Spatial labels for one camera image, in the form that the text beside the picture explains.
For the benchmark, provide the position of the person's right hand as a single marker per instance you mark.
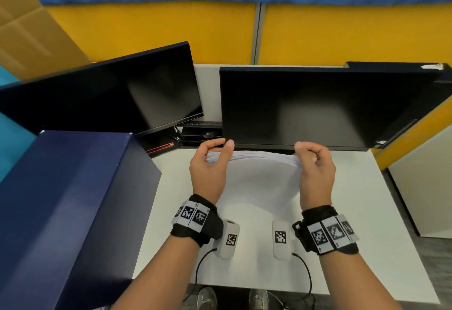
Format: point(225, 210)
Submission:
point(317, 182)

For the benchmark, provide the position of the person's left hand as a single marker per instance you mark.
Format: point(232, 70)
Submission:
point(204, 175)

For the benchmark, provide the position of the person's right thumb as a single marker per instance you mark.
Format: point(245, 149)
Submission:
point(302, 154)

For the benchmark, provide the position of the person's left thumb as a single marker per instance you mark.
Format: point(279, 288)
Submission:
point(227, 151)

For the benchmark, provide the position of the stack of white paper sheets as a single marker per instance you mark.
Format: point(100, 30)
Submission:
point(263, 175)

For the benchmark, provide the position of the person's right forearm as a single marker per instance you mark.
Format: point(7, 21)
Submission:
point(353, 281)

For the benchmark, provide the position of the person's left forearm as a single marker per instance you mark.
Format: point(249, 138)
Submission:
point(159, 278)

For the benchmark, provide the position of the black docking device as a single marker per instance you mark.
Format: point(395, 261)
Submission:
point(201, 131)

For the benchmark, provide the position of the wide black computer monitor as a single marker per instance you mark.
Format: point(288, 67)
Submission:
point(310, 108)

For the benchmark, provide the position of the black device with red stripe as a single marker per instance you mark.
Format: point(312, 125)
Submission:
point(159, 145)

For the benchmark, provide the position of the black wristband with marker tags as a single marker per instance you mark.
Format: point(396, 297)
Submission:
point(197, 219)
point(326, 230)

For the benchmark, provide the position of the yellow partition panel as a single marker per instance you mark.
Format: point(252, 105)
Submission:
point(152, 31)
point(416, 140)
point(353, 34)

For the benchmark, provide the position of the person's left shoe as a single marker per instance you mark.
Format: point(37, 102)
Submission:
point(206, 299)

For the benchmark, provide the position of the person's shoe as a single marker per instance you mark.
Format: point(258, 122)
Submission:
point(206, 299)
point(257, 301)

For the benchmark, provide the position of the person's right shoe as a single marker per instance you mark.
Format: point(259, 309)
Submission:
point(257, 301)

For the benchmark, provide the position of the dark blue box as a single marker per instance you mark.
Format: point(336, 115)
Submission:
point(67, 214)

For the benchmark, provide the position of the teal panel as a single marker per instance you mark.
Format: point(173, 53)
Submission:
point(12, 144)

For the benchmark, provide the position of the brown cardboard box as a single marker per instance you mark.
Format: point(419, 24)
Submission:
point(31, 27)

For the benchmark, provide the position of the white wrist camera with marker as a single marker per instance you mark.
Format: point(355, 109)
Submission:
point(281, 239)
point(227, 241)

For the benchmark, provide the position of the grey partition post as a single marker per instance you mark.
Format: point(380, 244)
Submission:
point(257, 34)

